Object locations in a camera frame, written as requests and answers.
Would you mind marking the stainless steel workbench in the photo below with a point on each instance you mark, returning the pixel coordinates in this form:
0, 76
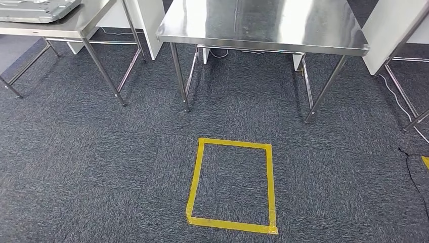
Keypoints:
268, 23

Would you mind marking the grey metal plate part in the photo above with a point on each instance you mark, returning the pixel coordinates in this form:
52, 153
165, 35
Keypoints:
33, 11

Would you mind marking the yellow floor tape outline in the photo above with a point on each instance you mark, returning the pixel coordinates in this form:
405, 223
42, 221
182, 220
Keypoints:
426, 161
231, 225

